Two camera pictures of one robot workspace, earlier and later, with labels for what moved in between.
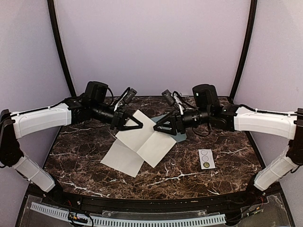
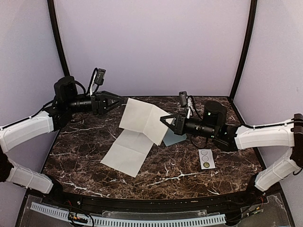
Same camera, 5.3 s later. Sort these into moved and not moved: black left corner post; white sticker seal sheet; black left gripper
Moved: black left gripper
Not moved: black left corner post; white sticker seal sheet
